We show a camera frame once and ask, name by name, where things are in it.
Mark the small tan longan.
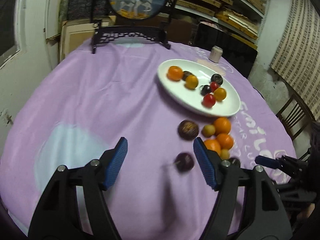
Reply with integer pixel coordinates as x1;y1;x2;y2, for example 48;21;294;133
201;124;216;138
220;149;230;160

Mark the tangerine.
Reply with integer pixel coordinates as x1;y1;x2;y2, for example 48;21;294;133
213;117;232;135
216;133;234;150

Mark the smooth orange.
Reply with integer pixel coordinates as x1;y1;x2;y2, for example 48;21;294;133
213;87;227;102
204;139;221;155

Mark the dark purple plum top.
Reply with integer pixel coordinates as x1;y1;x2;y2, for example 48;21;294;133
174;152;194;173

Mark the red tomato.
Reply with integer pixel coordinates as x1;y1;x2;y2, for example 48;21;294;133
209;81;220;93
202;93;216;108

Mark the dark mangosteen top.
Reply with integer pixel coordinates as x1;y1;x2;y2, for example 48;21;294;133
177;120;199;140

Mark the small dark plum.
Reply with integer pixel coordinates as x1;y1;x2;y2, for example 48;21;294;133
200;85;212;96

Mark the yellow-orange lemon-like fruit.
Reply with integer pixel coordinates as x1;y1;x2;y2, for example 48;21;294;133
184;75;199;90

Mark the large front orange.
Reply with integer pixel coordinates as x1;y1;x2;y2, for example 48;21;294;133
167;66;184;81

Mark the person's hand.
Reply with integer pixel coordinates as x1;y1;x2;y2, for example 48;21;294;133
290;203;315;220

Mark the wooden chair right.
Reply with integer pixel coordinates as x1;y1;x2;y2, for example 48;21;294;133
276;93;316;141

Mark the white oval plate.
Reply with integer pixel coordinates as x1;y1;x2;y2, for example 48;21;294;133
157;59;241;117

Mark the purple tablecloth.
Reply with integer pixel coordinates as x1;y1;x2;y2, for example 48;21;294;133
1;42;296;239

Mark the checked curtain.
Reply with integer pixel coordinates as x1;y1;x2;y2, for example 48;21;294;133
270;0;320;121

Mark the pink drink can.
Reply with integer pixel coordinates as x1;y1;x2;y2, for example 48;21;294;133
208;46;223;63

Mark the shelf with stacked boards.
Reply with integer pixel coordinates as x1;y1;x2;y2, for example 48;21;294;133
69;0;271;49

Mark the framed picture leaning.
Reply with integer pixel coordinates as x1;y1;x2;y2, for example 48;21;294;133
59;16;116;62

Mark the round embroidered deer screen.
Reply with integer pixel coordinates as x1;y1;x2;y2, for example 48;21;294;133
90;0;177;54

